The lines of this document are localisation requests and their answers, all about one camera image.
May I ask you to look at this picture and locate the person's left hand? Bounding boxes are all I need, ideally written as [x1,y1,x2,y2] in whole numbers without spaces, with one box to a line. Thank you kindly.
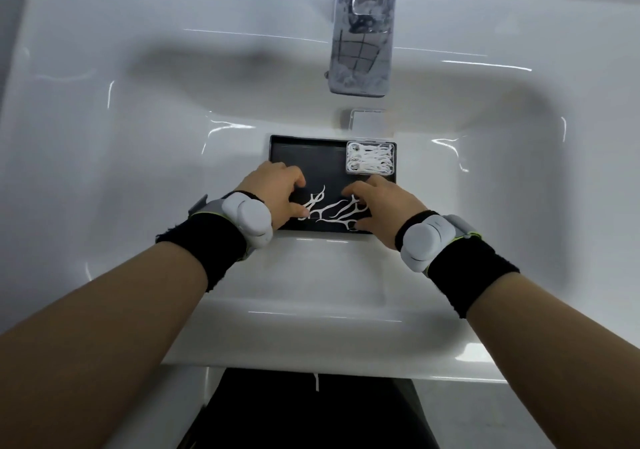
[234,161,310,230]

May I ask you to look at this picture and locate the person's right hand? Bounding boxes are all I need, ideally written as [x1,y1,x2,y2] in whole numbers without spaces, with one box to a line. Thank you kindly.
[341,175,429,251]

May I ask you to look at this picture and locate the person's left forearm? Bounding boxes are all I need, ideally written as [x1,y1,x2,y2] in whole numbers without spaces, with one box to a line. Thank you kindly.
[0,241,209,449]

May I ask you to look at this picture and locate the person's right forearm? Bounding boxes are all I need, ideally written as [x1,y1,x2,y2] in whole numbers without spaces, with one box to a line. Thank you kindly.
[466,272,640,449]

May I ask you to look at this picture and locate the loose scattered white floss picks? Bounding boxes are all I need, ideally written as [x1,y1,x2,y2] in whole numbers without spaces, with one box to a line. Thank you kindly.
[298,186,373,230]

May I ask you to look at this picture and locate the white wrist tracker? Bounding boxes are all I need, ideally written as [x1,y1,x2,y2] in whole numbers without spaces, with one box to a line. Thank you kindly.
[399,213,482,275]
[188,191,275,260]

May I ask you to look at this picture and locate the black rectangular tray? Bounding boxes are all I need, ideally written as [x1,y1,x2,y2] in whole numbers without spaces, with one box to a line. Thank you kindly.
[268,135,398,235]

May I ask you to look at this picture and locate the bundle of boxed floss picks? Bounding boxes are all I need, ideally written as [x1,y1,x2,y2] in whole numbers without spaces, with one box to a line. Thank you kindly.
[347,143,394,173]

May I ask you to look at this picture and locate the clear plastic box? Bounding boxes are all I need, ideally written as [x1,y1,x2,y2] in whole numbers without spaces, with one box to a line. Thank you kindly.
[345,141,396,176]

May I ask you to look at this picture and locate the black wristband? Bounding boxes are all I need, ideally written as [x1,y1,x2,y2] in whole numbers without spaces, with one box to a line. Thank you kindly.
[155,212,250,293]
[426,236,521,320]

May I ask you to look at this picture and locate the chrome rectangular overflow cover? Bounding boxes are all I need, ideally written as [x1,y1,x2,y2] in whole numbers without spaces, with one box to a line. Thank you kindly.
[341,108,388,137]

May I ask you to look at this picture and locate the white ceramic washbasin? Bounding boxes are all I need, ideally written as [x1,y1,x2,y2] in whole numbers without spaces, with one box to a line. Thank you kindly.
[0,0,640,383]

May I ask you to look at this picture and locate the chrome faucet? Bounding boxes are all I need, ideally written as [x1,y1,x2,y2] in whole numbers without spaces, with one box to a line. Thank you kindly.
[325,0,399,98]

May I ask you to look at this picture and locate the black clothing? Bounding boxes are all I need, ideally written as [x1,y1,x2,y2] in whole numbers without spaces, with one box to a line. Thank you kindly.
[192,368,441,449]

